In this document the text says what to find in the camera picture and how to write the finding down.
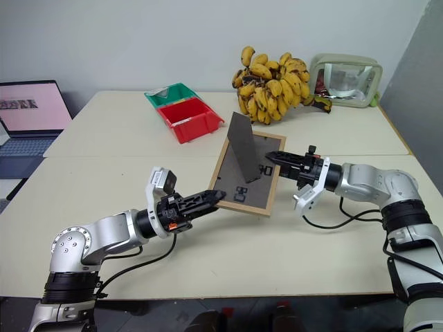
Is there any open laptop with pink screen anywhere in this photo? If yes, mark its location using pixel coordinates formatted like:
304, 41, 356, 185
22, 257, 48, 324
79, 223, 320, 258
0, 80, 73, 181

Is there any clear plastic bag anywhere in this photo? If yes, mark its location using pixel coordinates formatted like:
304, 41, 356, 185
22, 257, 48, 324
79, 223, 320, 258
146, 86, 172, 100

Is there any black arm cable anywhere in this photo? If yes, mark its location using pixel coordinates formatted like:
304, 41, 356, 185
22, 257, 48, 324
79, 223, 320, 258
300, 195, 443, 282
93, 232, 179, 302

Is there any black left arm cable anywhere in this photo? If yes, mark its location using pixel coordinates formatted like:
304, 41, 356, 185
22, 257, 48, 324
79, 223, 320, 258
93, 232, 179, 302

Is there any yellow banana bunch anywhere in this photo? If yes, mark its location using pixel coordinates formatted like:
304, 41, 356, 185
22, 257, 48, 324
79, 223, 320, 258
231, 45, 334, 125

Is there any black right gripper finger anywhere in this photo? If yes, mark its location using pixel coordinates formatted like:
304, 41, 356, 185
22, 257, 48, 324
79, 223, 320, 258
278, 162, 301, 179
264, 150, 306, 165

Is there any green plastic bin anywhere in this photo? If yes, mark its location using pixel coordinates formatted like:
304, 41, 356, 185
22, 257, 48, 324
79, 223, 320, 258
144, 82, 200, 109

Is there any red plastic bin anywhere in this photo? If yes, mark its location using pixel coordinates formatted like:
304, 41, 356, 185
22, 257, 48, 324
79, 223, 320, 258
157, 98, 224, 145

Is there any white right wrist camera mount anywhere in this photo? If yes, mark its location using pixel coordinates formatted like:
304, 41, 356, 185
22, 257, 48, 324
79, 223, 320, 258
292, 157, 332, 212

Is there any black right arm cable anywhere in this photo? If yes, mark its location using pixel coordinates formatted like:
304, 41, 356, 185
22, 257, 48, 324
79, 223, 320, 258
300, 195, 443, 282

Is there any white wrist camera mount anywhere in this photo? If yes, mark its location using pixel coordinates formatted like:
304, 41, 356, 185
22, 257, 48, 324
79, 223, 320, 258
144, 166, 178, 239
292, 157, 332, 212

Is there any clear pouch with beige trim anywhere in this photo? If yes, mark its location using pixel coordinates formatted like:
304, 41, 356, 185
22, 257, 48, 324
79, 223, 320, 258
309, 53, 384, 110

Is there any grey partition panel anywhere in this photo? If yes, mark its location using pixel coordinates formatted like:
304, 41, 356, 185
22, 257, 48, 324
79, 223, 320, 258
378, 0, 443, 165

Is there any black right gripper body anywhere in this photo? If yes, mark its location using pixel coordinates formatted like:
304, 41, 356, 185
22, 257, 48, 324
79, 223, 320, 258
293, 145, 322, 190

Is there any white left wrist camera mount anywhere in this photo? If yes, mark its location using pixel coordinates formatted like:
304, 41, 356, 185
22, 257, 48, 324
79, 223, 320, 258
144, 166, 178, 239

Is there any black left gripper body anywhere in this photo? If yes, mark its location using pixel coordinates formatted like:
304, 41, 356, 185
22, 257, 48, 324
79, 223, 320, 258
156, 193, 194, 234

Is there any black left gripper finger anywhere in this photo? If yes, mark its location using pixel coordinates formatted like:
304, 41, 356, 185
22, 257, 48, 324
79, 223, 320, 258
179, 189, 226, 209
186, 203, 220, 221

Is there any wooden picture frame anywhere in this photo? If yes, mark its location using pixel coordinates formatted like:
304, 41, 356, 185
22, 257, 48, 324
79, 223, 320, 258
206, 111, 287, 218

